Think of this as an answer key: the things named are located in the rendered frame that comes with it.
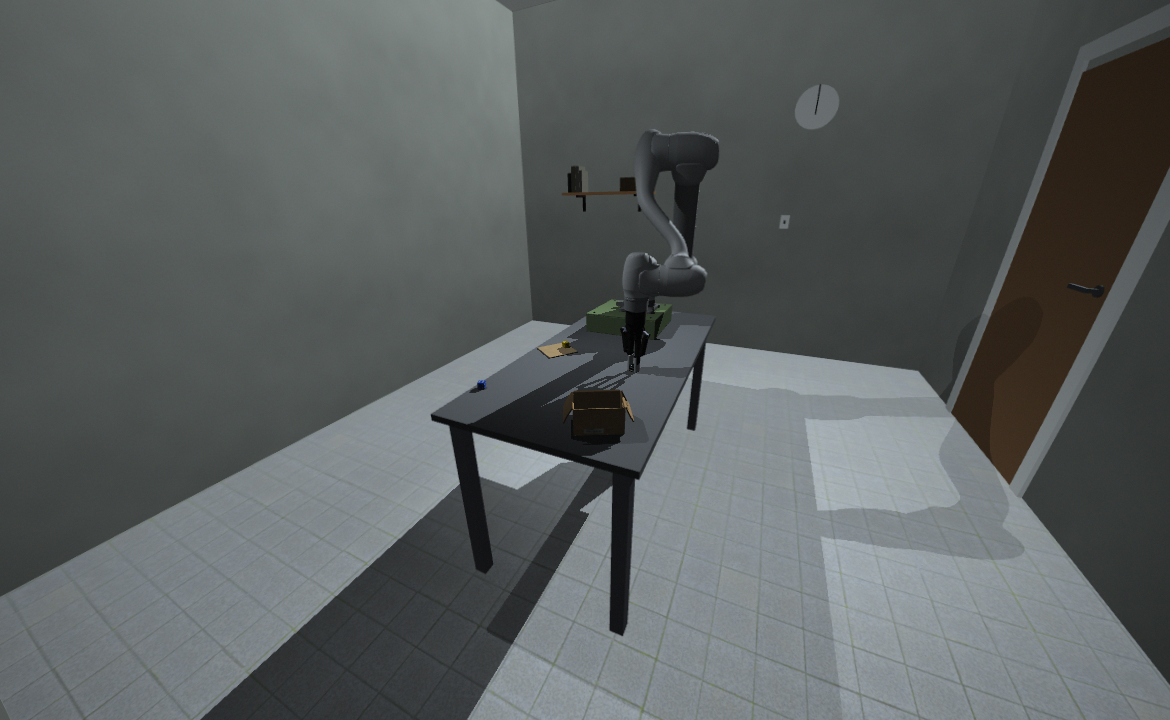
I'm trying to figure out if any open brown cardboard box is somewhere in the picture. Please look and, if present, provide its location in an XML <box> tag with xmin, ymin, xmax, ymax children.
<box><xmin>563</xmin><ymin>389</ymin><xmax>634</xmax><ymax>436</ymax></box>

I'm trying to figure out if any tan textured mat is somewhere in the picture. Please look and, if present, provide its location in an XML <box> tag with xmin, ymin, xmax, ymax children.
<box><xmin>538</xmin><ymin>343</ymin><xmax>577</xmax><ymax>358</ymax></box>

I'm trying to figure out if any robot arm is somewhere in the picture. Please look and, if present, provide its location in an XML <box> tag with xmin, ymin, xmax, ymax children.
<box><xmin>615</xmin><ymin>129</ymin><xmax>720</xmax><ymax>314</ymax></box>

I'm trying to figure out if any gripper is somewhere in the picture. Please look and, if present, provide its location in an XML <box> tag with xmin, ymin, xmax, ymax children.
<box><xmin>620</xmin><ymin>311</ymin><xmax>651</xmax><ymax>373</ymax></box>

